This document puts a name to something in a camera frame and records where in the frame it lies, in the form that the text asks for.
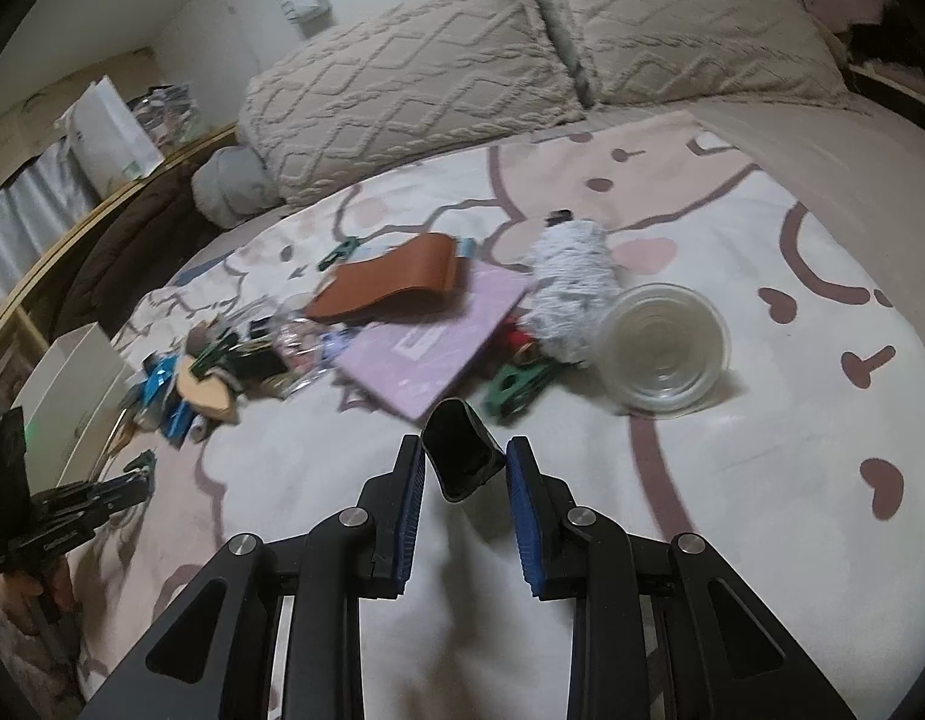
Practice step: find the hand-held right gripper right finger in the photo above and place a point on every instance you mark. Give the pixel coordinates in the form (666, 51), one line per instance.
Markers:
(524, 510)

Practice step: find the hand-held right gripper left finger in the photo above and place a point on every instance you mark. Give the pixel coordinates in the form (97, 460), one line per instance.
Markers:
(410, 510)

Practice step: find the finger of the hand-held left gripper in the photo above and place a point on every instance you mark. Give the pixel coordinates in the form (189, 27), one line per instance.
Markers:
(102, 514)
(95, 491)

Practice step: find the green clothes peg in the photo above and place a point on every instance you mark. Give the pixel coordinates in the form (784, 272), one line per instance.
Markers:
(140, 461)

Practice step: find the white storage box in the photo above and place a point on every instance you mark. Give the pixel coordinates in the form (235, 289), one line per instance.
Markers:
(72, 382)

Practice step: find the person's left hand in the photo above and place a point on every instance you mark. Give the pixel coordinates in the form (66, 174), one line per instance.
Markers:
(61, 589)

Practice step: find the blue packet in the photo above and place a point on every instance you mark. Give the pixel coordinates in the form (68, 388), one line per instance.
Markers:
(159, 382)

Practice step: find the green clip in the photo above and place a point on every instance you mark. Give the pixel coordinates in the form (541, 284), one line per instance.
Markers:
(339, 253)
(522, 382)
(211, 356)

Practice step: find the curved wooden piece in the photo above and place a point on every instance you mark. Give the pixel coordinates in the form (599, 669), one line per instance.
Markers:
(204, 394)

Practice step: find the purple notebook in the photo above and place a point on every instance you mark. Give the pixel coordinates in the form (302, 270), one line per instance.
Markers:
(432, 352)

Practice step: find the clear bag of pink beads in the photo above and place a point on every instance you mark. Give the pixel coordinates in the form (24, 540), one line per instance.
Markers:
(305, 345)

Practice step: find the wooden bedside shelf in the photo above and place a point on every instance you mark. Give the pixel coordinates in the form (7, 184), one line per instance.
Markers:
(57, 246)

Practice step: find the white speckled cloth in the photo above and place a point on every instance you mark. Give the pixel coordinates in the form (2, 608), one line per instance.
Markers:
(571, 285)

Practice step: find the brown leather case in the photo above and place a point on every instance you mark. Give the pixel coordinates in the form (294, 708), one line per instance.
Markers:
(387, 277)

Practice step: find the grey curtain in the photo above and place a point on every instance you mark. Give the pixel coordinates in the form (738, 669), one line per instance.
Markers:
(27, 225)

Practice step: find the brown folded blanket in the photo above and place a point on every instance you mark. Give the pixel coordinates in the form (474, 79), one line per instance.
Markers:
(132, 240)

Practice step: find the black lighter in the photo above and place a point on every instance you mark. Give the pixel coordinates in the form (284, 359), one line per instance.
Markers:
(556, 216)

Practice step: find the grey cushion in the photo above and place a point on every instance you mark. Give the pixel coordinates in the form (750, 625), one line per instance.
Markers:
(234, 187)

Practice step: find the white shopping bag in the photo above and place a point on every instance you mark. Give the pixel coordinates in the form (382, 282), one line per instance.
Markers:
(110, 135)

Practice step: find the beige printed valance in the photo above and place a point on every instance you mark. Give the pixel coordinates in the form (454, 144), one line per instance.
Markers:
(27, 112)

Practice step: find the clear bag of photos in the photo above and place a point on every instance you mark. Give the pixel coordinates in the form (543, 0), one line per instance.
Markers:
(166, 109)

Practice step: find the beige textured pillow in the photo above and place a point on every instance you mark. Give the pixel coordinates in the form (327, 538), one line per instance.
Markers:
(695, 37)
(402, 90)

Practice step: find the bed with beige sheet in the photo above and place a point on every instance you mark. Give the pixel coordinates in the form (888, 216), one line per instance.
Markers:
(845, 157)

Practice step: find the wooden wall shelf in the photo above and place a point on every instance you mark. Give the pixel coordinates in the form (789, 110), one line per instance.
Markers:
(882, 79)

